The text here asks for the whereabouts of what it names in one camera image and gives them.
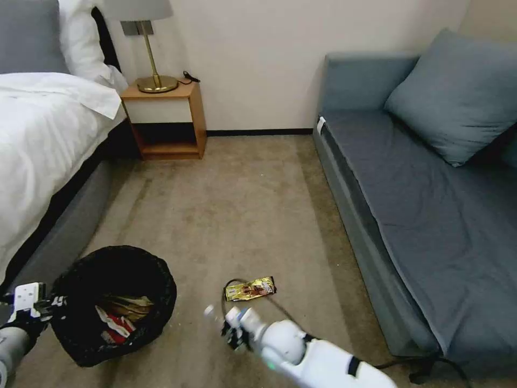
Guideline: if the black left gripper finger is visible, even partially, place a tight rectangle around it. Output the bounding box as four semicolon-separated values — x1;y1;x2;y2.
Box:
33;306;62;323
39;294;68;309

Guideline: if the black trash bin with bag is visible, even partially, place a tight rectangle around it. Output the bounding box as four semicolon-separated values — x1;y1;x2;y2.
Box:
50;245;178;368

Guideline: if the gold snack wrapper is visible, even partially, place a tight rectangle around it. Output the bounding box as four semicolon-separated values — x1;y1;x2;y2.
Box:
225;276;277;302

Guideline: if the red and white wrapper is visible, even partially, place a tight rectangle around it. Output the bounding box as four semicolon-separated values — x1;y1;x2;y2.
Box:
95;304;137;345

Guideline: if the crumpled gold wrapper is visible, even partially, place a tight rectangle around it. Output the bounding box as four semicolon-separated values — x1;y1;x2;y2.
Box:
106;294;155;324

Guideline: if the white bed duvet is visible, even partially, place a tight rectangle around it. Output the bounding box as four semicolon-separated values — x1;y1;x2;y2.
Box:
0;72;122;285

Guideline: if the black baseboard strip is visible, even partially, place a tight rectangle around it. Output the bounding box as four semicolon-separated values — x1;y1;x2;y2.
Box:
205;129;315;137

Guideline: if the blue-grey sofa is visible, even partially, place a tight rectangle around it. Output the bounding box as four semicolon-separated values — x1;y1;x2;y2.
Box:
313;52;517;388

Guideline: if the wooden nightstand white drawer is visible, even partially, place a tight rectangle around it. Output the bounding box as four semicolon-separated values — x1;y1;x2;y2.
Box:
120;77;207;161

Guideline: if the white pillow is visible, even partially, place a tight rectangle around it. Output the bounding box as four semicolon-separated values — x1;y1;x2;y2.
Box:
58;0;129;92

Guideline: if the black headboard panel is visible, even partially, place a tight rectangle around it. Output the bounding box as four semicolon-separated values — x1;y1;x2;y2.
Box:
90;6;122;70

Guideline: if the brass table lamp white shade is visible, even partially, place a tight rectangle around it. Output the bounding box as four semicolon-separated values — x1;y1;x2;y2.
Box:
103;0;179;94

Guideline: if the large blue-grey cushion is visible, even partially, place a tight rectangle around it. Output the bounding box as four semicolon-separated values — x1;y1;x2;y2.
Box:
383;27;517;168

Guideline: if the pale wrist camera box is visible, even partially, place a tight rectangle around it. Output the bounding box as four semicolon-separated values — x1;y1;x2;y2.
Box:
13;282;43;313

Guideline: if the grey upholstered bed frame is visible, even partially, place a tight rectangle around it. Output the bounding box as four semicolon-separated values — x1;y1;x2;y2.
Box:
0;119;140;298

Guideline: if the black floor cable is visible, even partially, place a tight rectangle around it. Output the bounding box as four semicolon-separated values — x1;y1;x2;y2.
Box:
374;354;471;388

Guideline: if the grey wall switch plate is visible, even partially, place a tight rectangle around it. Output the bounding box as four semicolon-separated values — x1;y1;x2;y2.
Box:
121;21;155;37

